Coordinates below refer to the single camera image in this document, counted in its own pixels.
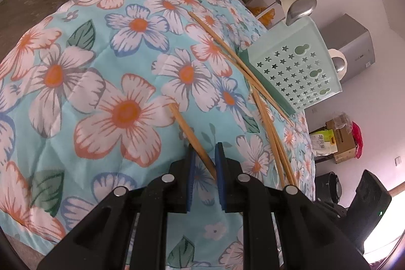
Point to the metal spoon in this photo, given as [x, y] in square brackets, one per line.
[338, 64]
[300, 9]

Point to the bunch of wooden chopsticks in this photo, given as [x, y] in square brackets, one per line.
[277, 143]

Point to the green plastic utensil basket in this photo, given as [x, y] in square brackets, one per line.
[303, 36]

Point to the small white plastic spoon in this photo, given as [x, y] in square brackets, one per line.
[335, 51]

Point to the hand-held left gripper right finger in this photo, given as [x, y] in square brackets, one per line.
[220, 181]

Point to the orange plastic bag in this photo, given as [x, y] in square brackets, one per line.
[264, 17]

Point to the grey refrigerator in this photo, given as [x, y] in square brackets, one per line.
[354, 42]

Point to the black trash bin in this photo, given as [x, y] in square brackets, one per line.
[327, 187]

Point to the red plastic bag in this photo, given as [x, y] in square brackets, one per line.
[357, 137]

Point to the cardboard box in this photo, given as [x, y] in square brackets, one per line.
[343, 143]

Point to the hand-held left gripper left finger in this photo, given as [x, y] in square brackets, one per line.
[190, 181]

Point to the wooden chopstick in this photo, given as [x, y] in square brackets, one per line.
[189, 134]

